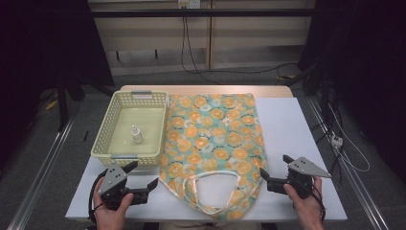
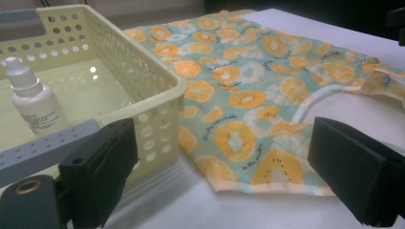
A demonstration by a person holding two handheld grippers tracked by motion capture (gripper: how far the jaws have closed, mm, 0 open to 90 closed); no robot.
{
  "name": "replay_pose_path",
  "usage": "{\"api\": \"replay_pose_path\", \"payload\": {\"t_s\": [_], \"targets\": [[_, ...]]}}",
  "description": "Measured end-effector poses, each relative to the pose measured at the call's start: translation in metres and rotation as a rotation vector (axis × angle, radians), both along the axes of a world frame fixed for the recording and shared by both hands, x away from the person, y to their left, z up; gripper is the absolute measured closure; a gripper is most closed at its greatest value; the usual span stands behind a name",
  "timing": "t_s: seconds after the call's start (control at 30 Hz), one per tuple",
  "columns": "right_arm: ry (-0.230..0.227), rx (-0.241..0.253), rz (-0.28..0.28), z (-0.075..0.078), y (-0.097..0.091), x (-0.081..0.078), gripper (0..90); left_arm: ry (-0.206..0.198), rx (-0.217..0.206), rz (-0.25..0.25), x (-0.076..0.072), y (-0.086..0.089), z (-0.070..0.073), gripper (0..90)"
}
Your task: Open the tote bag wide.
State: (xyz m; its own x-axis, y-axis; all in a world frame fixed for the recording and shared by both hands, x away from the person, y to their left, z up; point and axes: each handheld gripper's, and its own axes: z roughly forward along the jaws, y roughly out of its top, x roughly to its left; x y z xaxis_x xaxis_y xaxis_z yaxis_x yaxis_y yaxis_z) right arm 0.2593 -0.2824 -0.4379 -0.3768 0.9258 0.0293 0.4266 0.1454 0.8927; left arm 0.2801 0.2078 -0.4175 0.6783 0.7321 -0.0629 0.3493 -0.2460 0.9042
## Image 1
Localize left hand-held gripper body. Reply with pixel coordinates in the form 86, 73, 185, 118
98, 162, 137, 211

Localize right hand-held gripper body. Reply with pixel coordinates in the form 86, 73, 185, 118
286, 156, 332, 199

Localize orange print cloth tote bag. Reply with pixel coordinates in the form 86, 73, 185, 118
158, 93, 268, 221

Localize person's left hand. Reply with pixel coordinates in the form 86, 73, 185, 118
92, 176, 134, 230

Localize person's right hand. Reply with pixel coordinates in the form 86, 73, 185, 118
282, 176, 326, 230

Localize white table sheet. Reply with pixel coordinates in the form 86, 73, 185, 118
65, 97, 349, 222

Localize small white plastic bottle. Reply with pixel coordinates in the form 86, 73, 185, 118
130, 125, 145, 145

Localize white power strip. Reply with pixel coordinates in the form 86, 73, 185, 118
330, 135, 345, 149

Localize pale yellow plastic basket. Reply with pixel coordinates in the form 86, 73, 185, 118
90, 90, 169, 168

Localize black metal stand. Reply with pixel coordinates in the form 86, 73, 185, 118
56, 72, 71, 132

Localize beige shelf unit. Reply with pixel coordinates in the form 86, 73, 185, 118
88, 0, 317, 77

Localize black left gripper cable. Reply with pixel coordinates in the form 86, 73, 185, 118
88, 170, 109, 224

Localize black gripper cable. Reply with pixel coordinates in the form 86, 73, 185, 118
311, 184, 327, 222
88, 170, 109, 224

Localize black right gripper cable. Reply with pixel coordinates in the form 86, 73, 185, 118
311, 184, 327, 222

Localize aluminium floor rail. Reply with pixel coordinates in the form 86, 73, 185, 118
7, 116, 77, 230
306, 96, 391, 230

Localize white cable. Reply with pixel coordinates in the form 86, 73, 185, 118
327, 103, 372, 173

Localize black power cable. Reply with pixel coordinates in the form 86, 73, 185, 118
180, 15, 221, 85
183, 15, 301, 77

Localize black horizontal frame bar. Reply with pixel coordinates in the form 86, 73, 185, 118
89, 8, 318, 18

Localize white wall outlet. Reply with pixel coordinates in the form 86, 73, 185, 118
177, 0, 202, 10

